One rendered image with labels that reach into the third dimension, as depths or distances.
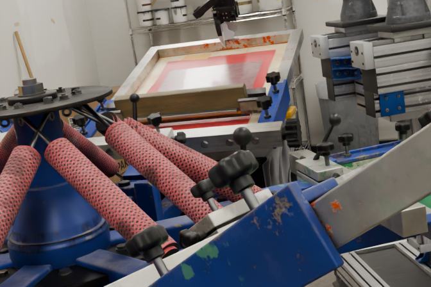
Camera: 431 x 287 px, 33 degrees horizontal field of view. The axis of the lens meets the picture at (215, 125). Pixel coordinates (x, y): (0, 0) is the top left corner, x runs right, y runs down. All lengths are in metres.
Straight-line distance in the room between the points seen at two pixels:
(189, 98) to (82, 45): 4.06
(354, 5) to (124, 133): 1.88
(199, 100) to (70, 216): 0.85
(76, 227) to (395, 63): 1.48
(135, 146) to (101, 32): 5.06
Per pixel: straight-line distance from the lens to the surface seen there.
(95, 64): 6.33
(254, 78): 2.40
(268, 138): 1.86
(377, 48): 2.53
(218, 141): 1.90
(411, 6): 2.57
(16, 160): 1.22
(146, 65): 2.64
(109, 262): 1.32
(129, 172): 1.82
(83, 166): 1.19
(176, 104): 2.16
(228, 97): 2.11
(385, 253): 3.38
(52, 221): 1.38
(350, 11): 3.05
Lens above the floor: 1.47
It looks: 11 degrees down
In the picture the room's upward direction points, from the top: 8 degrees counter-clockwise
